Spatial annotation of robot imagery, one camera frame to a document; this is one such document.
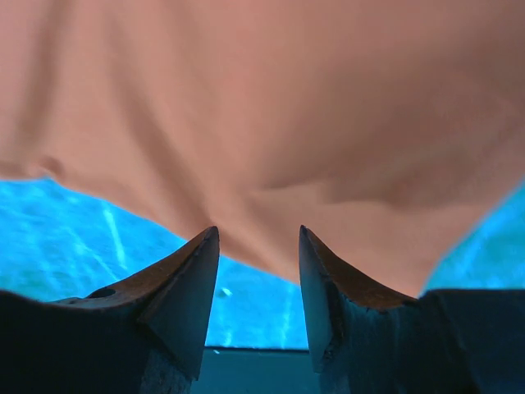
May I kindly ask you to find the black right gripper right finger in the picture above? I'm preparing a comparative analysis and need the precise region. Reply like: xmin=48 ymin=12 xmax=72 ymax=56
xmin=299 ymin=226 xmax=416 ymax=373

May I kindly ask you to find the orange t shirt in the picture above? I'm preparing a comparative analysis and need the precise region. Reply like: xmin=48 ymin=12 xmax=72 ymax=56
xmin=1 ymin=1 xmax=524 ymax=296

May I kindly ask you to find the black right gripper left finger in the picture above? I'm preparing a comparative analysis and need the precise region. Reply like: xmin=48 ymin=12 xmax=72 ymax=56
xmin=57 ymin=227 xmax=219 ymax=380

